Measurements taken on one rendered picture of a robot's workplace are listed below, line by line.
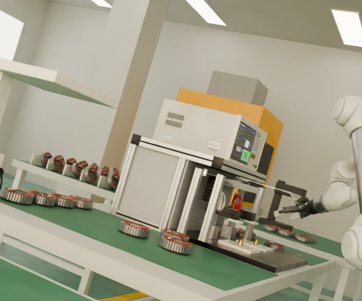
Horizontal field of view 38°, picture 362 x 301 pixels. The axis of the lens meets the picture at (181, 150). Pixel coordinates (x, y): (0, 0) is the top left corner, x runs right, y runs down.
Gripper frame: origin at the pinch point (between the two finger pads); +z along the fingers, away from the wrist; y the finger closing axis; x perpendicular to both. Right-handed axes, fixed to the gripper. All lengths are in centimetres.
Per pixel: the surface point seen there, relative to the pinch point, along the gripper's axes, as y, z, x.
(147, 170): -89, 8, 9
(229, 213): -60, -10, -10
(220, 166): -78, -23, 3
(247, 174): -44.6, -12.0, 10.1
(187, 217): -80, -4, -13
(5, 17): 117, 556, 512
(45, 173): -49, 153, 62
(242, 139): -57, -21, 22
